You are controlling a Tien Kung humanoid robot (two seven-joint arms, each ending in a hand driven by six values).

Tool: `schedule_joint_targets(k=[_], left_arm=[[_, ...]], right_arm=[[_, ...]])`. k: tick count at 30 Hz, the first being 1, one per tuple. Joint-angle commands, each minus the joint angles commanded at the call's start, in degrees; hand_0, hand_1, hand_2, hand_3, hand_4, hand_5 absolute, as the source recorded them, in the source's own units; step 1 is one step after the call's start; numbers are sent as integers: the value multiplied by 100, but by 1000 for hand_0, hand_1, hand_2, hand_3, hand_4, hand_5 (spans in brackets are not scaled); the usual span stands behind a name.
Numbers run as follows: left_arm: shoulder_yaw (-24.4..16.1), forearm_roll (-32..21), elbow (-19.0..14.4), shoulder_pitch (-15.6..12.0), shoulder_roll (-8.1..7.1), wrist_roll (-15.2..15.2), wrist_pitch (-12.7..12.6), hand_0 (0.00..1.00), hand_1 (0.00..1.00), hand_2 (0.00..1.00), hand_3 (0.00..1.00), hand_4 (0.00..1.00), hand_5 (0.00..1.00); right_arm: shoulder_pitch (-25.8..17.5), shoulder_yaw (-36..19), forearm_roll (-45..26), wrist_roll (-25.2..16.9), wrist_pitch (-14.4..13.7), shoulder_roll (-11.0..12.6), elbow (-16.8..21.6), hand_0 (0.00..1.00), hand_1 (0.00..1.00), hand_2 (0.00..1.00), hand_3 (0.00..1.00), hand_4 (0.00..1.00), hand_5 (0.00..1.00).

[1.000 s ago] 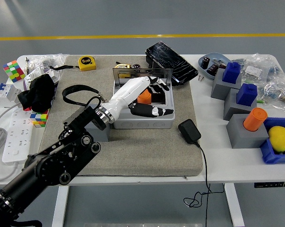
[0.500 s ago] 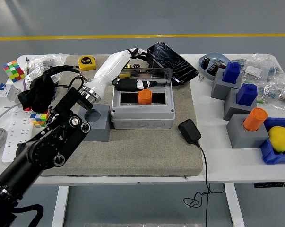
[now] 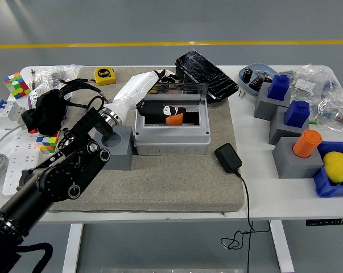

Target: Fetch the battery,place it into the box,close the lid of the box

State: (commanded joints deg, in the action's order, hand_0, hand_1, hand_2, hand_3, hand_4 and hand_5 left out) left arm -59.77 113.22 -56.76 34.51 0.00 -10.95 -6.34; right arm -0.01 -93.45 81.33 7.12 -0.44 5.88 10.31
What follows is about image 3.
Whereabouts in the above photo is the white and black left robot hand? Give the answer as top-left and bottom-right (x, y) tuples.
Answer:
(105, 69), (188, 123)

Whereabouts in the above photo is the orange cylinder battery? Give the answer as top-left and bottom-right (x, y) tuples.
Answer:
(165, 113), (184, 126)
(292, 129), (323, 159)

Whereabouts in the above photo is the transparent hinged box lid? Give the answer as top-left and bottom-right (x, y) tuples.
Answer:
(142, 81), (209, 105)

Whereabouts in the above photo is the grey electrical junction box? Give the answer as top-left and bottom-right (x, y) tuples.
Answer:
(133, 98), (212, 156)

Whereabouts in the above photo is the yellow square tape measure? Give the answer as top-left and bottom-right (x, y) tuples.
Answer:
(74, 67), (117, 86)

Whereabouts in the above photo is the grey block with round hole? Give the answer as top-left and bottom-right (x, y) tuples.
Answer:
(96, 126), (134, 171)

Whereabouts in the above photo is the clear plastic bag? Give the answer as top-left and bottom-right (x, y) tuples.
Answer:
(31, 64), (84, 86)

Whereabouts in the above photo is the white printed packet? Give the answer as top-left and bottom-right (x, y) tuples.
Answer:
(27, 78), (72, 109)

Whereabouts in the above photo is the black cloth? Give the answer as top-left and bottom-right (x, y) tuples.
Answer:
(20, 89), (69, 136)

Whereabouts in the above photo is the colourful puzzle cube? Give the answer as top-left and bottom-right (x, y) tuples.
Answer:
(3, 72), (31, 100)
(36, 132), (60, 154)

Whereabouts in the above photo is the grey-brown fabric mat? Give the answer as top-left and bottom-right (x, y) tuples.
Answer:
(47, 65), (245, 213)

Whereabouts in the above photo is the black power adapter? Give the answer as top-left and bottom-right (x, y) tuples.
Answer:
(214, 143), (243, 175)

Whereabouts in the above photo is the dark red capacitor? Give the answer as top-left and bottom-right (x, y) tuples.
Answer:
(248, 76), (265, 92)

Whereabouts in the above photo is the white circuit breaker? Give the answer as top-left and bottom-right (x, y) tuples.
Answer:
(0, 99), (26, 130)

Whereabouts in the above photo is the white power strip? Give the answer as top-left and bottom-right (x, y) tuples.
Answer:
(2, 130), (58, 197)

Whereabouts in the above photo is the blue-grey dish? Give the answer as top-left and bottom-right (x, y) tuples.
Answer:
(238, 63), (280, 96)

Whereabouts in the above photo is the small metal part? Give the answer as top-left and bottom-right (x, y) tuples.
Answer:
(255, 71), (274, 83)

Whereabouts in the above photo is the grey holder block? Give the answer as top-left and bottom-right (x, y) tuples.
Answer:
(253, 81), (292, 120)
(272, 136), (325, 180)
(268, 105), (311, 146)

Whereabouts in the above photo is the blue plastic block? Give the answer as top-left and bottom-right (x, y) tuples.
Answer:
(284, 100), (311, 128)
(267, 74), (291, 101)

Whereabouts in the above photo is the white table leg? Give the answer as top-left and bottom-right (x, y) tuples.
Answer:
(62, 224), (84, 273)
(269, 220), (295, 273)

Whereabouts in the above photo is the clear bag of small parts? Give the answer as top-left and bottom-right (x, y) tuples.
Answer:
(309, 96), (343, 137)
(279, 64), (338, 100)

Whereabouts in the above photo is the blue plastic bin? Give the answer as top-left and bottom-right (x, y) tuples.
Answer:
(312, 141), (343, 198)

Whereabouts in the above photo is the yellow lemon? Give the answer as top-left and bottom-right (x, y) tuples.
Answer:
(322, 151), (343, 184)

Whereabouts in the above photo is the black table control panel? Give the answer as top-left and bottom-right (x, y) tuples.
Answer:
(305, 218), (343, 227)

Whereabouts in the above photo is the black adapter cord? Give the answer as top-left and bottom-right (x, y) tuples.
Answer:
(221, 169), (271, 273)

